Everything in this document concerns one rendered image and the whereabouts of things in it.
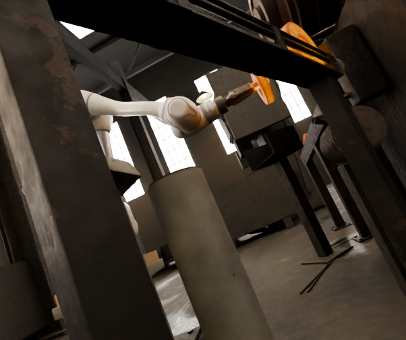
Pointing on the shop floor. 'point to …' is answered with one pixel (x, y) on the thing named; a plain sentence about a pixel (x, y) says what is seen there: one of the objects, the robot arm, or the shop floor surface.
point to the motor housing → (371, 125)
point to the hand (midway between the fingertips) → (259, 83)
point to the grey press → (258, 127)
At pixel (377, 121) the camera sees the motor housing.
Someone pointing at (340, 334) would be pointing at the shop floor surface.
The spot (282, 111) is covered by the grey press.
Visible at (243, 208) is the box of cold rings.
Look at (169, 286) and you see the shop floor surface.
